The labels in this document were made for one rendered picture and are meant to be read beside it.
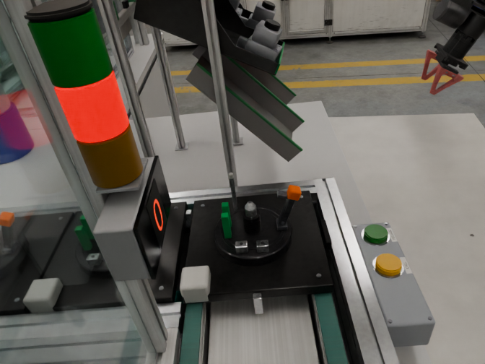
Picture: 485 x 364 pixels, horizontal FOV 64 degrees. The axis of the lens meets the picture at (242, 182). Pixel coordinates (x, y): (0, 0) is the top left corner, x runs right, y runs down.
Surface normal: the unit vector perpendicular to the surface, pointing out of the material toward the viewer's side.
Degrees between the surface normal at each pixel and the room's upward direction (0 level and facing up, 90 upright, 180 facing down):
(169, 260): 0
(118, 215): 0
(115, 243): 90
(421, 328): 90
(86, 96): 90
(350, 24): 90
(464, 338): 0
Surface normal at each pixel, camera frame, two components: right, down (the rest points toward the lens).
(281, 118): -0.15, 0.61
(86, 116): 0.11, 0.58
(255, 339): -0.10, -0.80
